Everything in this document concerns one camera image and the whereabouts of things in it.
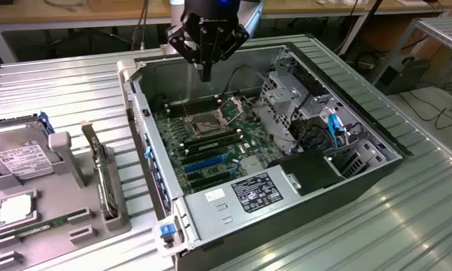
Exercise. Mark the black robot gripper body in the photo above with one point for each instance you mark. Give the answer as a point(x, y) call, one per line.
point(211, 12)

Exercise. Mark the green graphics card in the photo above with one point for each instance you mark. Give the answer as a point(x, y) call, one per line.
point(102, 163)

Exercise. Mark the wooden desk white frame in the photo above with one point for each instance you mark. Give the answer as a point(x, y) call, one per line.
point(97, 14)

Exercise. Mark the blue disk bracket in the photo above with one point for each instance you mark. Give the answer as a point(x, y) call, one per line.
point(45, 121)

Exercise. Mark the silver hard disk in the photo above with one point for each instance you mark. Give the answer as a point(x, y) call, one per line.
point(18, 152)

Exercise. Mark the open metal socket cover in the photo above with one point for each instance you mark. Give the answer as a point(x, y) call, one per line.
point(231, 108)

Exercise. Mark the green motherboard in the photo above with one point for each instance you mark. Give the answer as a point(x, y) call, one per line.
point(244, 146)

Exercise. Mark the blue expansion slot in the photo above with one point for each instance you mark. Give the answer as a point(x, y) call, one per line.
point(203, 165)

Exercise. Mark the silver CPU chip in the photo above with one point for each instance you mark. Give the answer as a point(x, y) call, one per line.
point(16, 210)

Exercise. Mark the black expansion slot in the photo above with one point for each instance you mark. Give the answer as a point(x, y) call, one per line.
point(211, 182)

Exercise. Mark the grey parts rack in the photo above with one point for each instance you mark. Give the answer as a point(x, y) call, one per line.
point(60, 209)

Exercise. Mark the grey power supply unit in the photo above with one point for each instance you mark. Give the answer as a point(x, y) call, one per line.
point(219, 214)

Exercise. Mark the green loose RAM stick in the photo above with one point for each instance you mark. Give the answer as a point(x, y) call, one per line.
point(41, 226)

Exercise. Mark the blue case latch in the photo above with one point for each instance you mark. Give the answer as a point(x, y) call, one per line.
point(167, 230)

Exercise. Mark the open black PC case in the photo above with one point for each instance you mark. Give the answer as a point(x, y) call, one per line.
point(324, 203)

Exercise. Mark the black chair base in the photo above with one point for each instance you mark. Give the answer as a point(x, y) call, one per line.
point(89, 34)

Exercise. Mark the CPU socket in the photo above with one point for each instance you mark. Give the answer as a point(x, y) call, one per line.
point(205, 125)

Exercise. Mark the silver chipset heat sink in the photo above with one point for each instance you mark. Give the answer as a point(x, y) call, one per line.
point(253, 164)

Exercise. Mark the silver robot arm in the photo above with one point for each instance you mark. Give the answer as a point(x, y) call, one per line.
point(253, 17)

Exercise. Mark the installed RAM stick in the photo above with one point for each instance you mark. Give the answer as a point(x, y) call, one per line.
point(215, 141)

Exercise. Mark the silver metal drive cage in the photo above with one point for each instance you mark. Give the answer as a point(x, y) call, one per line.
point(283, 113)

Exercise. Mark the metal slat frame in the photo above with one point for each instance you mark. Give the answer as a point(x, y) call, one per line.
point(444, 31)

